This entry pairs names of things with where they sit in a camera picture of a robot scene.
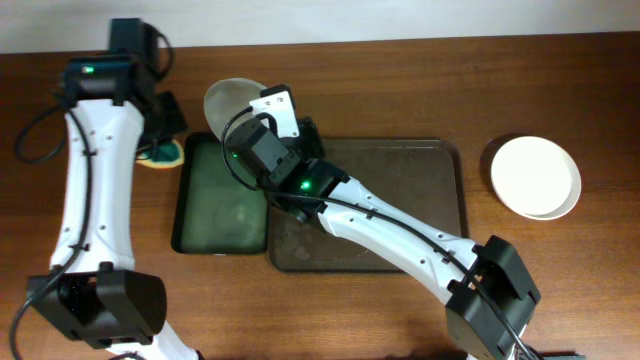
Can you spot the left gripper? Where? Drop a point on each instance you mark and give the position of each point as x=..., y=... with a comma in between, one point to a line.
x=179, y=121

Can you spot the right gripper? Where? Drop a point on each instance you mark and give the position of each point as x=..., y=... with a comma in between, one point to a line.
x=309, y=133

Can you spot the green and yellow sponge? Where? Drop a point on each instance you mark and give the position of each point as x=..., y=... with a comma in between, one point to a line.
x=163, y=156

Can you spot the white plate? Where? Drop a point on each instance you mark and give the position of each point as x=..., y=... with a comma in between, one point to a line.
x=226, y=98
x=535, y=178

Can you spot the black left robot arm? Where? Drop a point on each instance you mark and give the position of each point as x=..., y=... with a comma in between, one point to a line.
x=92, y=291

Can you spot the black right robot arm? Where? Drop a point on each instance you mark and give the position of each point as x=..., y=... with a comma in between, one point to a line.
x=488, y=293

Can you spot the small black water tray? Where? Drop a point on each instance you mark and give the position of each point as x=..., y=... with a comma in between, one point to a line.
x=215, y=214

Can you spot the large brown tray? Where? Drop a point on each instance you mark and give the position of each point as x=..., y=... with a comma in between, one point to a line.
x=420, y=177

